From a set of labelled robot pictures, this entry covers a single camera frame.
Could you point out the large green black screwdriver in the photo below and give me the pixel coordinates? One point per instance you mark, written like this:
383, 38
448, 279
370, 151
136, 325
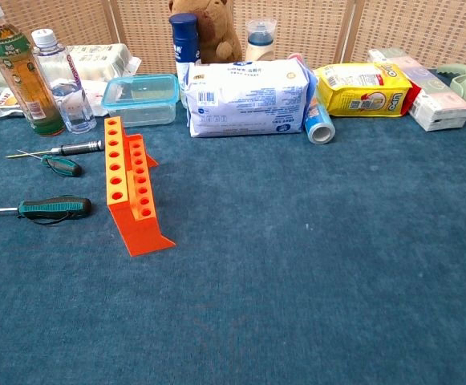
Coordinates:
52, 206

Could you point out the orange screwdriver holder rack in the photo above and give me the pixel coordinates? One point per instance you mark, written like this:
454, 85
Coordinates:
136, 228

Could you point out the metal precision screwdriver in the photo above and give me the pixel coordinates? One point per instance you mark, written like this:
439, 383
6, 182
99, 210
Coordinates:
80, 147

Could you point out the small green black screwdriver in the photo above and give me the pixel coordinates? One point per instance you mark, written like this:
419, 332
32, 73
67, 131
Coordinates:
64, 165

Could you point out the blue felt table cover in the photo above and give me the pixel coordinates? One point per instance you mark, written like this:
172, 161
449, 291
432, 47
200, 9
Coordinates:
280, 260

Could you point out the white wet wipes pack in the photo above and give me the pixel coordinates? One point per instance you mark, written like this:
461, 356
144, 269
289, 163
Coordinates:
248, 100

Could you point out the blue cling film roll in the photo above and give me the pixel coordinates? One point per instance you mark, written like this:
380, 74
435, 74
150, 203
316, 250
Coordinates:
318, 124

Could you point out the clear container blue lid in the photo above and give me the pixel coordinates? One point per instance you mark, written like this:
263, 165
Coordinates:
140, 100

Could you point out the white bottle blue cap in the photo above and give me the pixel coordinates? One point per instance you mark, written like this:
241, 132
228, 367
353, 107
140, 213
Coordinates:
260, 48

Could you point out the dark blue bottle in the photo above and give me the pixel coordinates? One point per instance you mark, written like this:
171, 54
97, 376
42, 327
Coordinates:
184, 44

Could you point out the yellow snack bag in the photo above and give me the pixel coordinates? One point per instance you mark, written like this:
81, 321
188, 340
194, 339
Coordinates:
361, 92

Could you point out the brown plush toy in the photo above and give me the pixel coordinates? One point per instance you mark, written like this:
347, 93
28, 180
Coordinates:
216, 28

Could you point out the clear water bottle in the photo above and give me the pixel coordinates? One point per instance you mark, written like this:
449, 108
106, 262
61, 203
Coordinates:
70, 104

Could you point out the white egg carton pack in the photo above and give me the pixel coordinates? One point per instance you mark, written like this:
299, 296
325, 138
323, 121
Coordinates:
100, 62

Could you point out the wicker folding screen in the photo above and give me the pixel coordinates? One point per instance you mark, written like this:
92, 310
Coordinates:
317, 24

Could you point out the pastel tissue pack stack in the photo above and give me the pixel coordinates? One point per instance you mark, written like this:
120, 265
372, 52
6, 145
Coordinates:
437, 100

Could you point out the green tea bottle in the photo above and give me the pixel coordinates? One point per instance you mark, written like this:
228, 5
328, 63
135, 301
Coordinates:
28, 84

